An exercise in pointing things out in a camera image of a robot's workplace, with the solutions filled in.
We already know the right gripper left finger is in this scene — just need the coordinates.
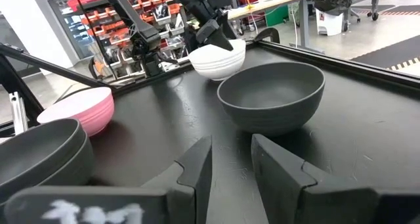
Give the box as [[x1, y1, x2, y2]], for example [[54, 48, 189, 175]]
[[140, 135, 214, 224]]

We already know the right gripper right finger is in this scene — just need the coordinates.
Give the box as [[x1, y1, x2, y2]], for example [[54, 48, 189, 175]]
[[251, 133, 380, 224]]

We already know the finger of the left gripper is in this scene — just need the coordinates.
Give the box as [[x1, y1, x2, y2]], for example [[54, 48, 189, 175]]
[[209, 28, 235, 52], [219, 12, 238, 41]]

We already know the white ribbed bowl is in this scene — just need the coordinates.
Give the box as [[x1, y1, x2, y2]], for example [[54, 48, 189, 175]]
[[188, 39, 247, 82]]

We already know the dark grey ribbed bowl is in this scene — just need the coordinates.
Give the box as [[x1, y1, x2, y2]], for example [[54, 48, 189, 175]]
[[0, 118, 96, 207], [216, 61, 326, 137]]

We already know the pink ribbed bowl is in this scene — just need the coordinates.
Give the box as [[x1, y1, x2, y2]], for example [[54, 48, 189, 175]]
[[36, 86, 116, 138]]

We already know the green box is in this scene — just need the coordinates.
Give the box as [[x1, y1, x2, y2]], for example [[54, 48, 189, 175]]
[[264, 2, 291, 28]]

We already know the wooden background table top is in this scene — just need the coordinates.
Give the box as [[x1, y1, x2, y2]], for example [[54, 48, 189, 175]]
[[228, 0, 332, 21]]

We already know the grey table leg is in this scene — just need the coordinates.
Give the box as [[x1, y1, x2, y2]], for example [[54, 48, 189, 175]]
[[288, 0, 326, 54]]

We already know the white bin with black bag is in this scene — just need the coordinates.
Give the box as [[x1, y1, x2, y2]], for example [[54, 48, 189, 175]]
[[312, 0, 354, 37]]

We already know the shelving with red bins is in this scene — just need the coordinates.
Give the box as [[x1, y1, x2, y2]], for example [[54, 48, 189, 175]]
[[49, 0, 198, 83]]

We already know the rolling chair base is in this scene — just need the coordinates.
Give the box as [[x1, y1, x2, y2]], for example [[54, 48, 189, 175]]
[[343, 0, 381, 23]]

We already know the black orange-striped floor mat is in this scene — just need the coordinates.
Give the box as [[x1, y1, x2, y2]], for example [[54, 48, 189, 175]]
[[350, 34, 420, 78]]

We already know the silver metal bracket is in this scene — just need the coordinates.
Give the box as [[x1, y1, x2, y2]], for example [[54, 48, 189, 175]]
[[9, 91, 30, 136]]

